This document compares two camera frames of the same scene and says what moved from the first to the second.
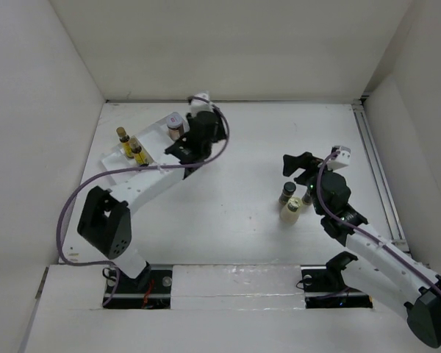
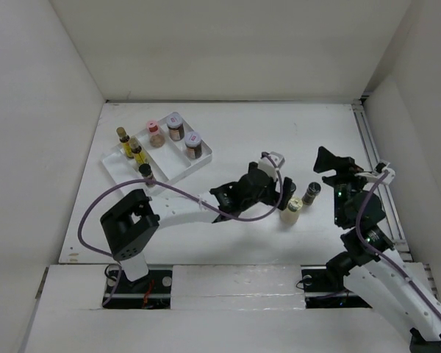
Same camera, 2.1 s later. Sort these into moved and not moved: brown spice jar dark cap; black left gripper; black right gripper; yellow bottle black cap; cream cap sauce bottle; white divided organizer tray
Moved: black right gripper; black left gripper
Not moved: white divided organizer tray; cream cap sauce bottle; yellow bottle black cap; brown spice jar dark cap
